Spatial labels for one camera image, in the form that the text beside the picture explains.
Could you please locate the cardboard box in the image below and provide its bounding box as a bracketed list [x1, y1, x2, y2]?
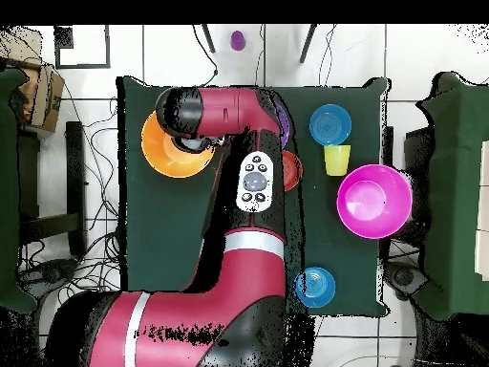
[0, 26, 66, 134]

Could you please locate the black stand base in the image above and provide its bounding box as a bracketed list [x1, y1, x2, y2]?
[16, 258, 79, 297]
[384, 261, 430, 302]

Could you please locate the green cloth side table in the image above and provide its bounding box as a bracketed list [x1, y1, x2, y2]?
[414, 71, 489, 321]
[0, 67, 39, 314]

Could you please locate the tangle of floor cables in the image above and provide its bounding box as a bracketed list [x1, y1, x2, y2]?
[18, 87, 123, 303]

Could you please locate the purple plastic cup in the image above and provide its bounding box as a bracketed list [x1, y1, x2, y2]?
[229, 30, 246, 53]

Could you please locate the black tripod leg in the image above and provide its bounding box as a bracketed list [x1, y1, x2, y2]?
[298, 24, 318, 65]
[201, 24, 217, 54]

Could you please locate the orange plastic bowl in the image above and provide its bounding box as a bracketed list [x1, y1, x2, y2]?
[140, 110, 216, 180]

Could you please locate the yellow plastic cup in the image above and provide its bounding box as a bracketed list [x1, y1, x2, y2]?
[323, 143, 351, 178]

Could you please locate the black square frame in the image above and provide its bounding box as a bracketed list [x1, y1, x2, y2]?
[53, 25, 112, 71]

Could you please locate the purple plastic bowl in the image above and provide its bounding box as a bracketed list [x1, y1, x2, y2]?
[275, 99, 291, 150]

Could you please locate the blue plastic bowl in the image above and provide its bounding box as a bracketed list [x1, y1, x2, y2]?
[293, 266, 337, 310]
[308, 103, 352, 147]

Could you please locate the pink plastic bowl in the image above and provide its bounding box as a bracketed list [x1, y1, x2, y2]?
[335, 163, 414, 241]

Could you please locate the white box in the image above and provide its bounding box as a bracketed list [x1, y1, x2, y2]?
[474, 140, 489, 282]

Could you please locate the red plastic bowl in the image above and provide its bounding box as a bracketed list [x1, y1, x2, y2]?
[281, 149, 304, 192]

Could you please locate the black chair frame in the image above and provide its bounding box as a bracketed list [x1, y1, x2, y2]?
[16, 120, 88, 258]

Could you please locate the dark green table cloth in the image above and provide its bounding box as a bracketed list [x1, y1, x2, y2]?
[116, 76, 393, 319]

